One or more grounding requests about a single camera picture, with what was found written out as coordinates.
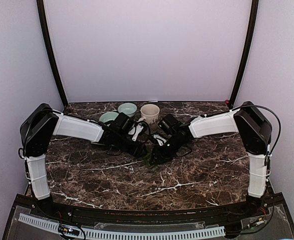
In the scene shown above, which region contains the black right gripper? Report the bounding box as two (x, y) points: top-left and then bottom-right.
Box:
(150, 135), (186, 165)

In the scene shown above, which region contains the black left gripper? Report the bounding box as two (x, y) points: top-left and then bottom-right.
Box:
(115, 132), (148, 159)

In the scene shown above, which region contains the green weekly pill organizer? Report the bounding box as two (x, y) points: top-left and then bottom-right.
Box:
(143, 153), (152, 167)

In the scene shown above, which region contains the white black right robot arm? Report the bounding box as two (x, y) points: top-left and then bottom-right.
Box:
(149, 101), (276, 217)

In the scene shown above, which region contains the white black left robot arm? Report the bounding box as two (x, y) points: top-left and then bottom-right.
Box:
(18, 103), (147, 218)

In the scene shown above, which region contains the beige printed ceramic mug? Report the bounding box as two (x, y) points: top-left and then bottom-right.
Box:
(139, 104), (160, 131)

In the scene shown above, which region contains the celadon ceramic bowl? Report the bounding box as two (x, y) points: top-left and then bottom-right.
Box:
(118, 102), (137, 118)
(99, 111), (119, 123)

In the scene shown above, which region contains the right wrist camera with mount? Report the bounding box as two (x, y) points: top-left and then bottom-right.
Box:
(150, 133), (167, 146)

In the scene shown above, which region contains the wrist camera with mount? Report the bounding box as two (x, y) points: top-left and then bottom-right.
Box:
(150, 133), (167, 146)
(128, 118), (149, 142)

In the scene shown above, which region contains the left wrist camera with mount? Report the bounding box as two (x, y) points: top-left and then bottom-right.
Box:
(128, 118), (149, 142)

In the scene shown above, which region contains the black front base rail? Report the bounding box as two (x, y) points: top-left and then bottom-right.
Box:
(14, 194), (282, 227)

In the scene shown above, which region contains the white slotted cable duct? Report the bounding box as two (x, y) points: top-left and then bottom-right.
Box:
(18, 213), (225, 240)

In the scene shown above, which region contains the black left frame post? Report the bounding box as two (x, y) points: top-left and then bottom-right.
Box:
(36, 0), (69, 108)

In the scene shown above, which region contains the black frame post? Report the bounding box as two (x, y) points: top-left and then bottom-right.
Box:
(227, 0), (259, 109)
(36, 0), (69, 108)

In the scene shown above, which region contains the black right frame post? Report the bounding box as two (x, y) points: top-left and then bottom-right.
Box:
(227, 0), (259, 109)

